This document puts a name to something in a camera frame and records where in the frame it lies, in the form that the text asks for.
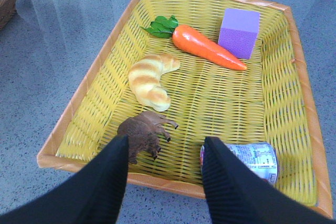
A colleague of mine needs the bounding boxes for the yellow woven basket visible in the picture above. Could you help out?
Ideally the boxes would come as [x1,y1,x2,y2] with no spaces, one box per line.
[37,0,333,217]

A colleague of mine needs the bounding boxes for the orange toy carrot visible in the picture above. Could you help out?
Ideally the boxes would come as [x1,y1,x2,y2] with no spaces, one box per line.
[143,15,247,71]

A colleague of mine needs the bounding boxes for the brown toy animal figure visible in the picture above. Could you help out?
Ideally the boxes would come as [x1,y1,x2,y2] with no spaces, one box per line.
[117,111,179,164]

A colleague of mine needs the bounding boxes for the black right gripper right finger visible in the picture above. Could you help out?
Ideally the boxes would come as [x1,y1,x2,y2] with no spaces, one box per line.
[202,137,335,223]

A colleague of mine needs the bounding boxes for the white blue printed can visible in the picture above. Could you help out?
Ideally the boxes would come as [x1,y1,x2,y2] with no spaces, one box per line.
[200,137,279,186]

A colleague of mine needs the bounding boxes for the toy croissant bread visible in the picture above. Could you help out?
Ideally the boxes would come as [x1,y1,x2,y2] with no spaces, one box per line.
[128,54,181,112]

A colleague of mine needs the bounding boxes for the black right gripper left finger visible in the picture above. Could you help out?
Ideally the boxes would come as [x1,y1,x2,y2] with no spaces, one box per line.
[1,135,129,223]

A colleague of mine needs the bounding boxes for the purple foam cube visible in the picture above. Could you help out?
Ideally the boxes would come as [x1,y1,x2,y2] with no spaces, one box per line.
[218,8,260,60]

